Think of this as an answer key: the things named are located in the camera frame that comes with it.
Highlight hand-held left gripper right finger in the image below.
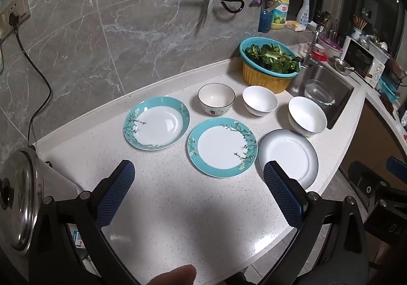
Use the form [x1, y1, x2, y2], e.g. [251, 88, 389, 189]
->
[254, 160, 371, 285]

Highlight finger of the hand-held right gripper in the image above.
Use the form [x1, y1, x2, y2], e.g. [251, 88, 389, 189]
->
[348, 161, 391, 200]
[386, 156, 407, 181]

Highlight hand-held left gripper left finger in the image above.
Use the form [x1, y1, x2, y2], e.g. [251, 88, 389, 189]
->
[28, 160, 140, 285]

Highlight white plate with dark rim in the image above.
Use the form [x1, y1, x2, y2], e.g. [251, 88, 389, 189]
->
[257, 129, 319, 190]

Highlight deep teal floral plate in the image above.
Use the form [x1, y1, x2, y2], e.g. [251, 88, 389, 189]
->
[123, 96, 191, 151]

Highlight large white dark-rimmed bowl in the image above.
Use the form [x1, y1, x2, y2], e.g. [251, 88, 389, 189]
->
[288, 96, 328, 138]

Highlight plain white bowl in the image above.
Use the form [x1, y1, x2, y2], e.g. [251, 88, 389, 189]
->
[242, 85, 279, 117]

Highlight patterned bowl with dark rim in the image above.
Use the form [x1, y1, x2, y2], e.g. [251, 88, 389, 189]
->
[198, 83, 236, 117]

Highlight person's right forearm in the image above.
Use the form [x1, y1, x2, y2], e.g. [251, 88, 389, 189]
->
[370, 239, 407, 274]

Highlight person's left hand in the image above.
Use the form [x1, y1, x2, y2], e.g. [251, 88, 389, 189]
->
[137, 264, 197, 285]

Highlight stainless steel electric pot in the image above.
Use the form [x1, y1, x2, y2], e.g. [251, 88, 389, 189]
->
[30, 144, 96, 276]

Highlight stainless steel sink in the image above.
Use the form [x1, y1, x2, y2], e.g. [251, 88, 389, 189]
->
[286, 62, 355, 130]

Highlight stainless steel pot lid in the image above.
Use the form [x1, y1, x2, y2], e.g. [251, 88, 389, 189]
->
[0, 147, 45, 255]

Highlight clear glass bowl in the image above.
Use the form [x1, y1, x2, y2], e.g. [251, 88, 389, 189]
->
[304, 79, 336, 106]

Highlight white toaster oven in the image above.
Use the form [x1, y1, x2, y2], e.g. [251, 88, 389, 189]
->
[342, 36, 390, 89]

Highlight metal strainer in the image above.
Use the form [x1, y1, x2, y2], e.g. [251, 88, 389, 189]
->
[332, 56, 373, 79]

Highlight yellow plastic basket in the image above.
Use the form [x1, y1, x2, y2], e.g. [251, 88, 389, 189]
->
[242, 61, 295, 94]

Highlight red and white cup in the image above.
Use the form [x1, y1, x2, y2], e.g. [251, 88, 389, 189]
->
[310, 45, 328, 62]

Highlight pink bowl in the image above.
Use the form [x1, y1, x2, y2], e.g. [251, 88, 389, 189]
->
[318, 36, 344, 58]

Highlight green leafy vegetables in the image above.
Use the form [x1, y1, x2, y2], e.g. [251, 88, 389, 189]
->
[246, 44, 301, 74]

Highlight teal colander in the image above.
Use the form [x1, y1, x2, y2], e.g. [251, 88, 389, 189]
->
[239, 37, 301, 78]

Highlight chrome faucet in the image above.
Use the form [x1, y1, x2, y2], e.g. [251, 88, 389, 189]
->
[301, 22, 322, 68]

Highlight bundle of chopsticks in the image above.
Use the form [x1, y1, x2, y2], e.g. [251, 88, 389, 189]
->
[352, 15, 368, 31]

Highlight dark utensil bunch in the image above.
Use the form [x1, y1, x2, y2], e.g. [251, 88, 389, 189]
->
[316, 11, 332, 27]

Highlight white yellow sponge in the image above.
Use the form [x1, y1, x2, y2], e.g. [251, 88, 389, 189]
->
[284, 20, 308, 32]

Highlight white spray bottle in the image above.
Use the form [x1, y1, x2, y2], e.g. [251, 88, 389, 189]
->
[296, 0, 312, 26]

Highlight blue utensil cup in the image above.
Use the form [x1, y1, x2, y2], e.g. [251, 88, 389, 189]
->
[257, 9, 273, 33]

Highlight yellow detergent bottle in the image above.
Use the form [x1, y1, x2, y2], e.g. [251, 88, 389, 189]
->
[266, 0, 292, 30]

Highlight small kitchen knife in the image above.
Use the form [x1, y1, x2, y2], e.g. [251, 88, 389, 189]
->
[264, 1, 282, 14]

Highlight black power cable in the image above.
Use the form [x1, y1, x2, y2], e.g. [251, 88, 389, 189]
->
[8, 11, 53, 149]

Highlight beige wall socket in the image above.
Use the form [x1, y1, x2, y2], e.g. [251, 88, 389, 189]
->
[0, 0, 31, 43]

